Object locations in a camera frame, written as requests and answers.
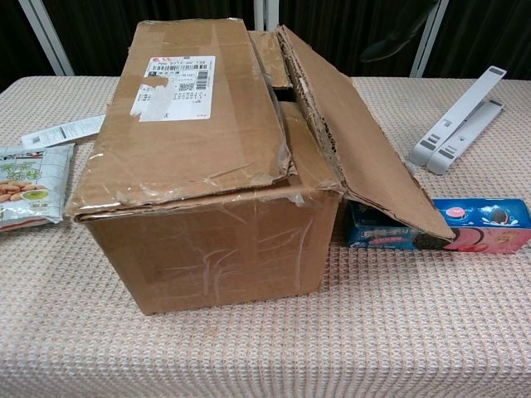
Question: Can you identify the blue Oreo cookie box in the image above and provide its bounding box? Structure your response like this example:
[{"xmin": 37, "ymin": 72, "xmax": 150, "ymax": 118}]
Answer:
[{"xmin": 346, "ymin": 197, "xmax": 531, "ymax": 254}]

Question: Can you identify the green nut snack bag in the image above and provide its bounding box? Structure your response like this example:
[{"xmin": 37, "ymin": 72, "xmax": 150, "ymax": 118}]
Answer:
[{"xmin": 0, "ymin": 143, "xmax": 76, "ymax": 232}]

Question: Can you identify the brown cardboard box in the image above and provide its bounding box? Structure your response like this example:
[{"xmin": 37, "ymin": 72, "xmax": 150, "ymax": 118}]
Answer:
[{"xmin": 64, "ymin": 17, "xmax": 457, "ymax": 317}]

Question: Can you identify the beige woven tablecloth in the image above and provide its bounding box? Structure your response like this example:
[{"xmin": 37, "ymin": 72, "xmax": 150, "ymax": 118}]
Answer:
[{"xmin": 0, "ymin": 75, "xmax": 531, "ymax": 398}]

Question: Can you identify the white flat hang-tag package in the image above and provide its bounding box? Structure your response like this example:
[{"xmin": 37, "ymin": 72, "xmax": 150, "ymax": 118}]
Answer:
[{"xmin": 20, "ymin": 114, "xmax": 107, "ymax": 148}]

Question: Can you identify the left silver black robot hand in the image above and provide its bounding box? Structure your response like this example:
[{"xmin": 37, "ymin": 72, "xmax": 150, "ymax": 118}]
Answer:
[{"xmin": 359, "ymin": 0, "xmax": 441, "ymax": 62}]

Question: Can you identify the white folding laptop stand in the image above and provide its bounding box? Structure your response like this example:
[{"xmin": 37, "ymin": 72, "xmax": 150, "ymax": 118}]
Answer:
[{"xmin": 408, "ymin": 65, "xmax": 508, "ymax": 175}]

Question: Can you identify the white partition post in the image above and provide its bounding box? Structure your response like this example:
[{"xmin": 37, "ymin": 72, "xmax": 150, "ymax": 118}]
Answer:
[
  {"xmin": 18, "ymin": 0, "xmax": 76, "ymax": 77},
  {"xmin": 253, "ymin": 0, "xmax": 284, "ymax": 32},
  {"xmin": 409, "ymin": 0, "xmax": 450, "ymax": 79}
]

